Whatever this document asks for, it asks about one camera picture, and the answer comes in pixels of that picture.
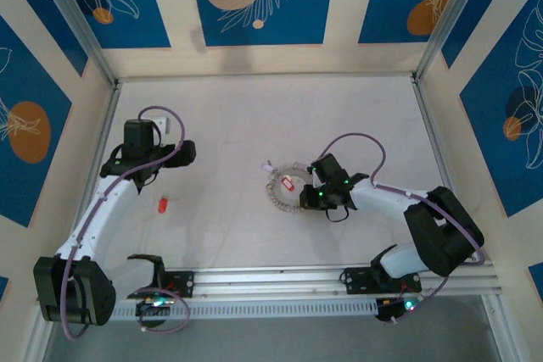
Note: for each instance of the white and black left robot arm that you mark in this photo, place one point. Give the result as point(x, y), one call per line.
point(112, 205)

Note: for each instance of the aluminium lower frame bar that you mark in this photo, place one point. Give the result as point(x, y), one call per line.
point(38, 345)
point(496, 328)

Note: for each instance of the aluminium frame post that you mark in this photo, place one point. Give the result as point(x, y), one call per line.
point(453, 18)
point(78, 18)

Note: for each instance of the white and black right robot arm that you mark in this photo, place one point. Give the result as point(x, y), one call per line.
point(382, 198)

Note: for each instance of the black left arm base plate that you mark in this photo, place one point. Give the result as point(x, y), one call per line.
point(184, 283)

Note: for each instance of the orange key tag with key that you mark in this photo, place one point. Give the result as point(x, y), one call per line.
point(163, 206)

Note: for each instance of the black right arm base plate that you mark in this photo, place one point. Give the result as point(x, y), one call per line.
point(356, 279)

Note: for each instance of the aluminium mounting rail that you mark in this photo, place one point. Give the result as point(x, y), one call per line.
point(271, 279)

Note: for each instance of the aluminium table side rail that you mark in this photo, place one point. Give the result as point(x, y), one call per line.
point(437, 146)
point(107, 124)

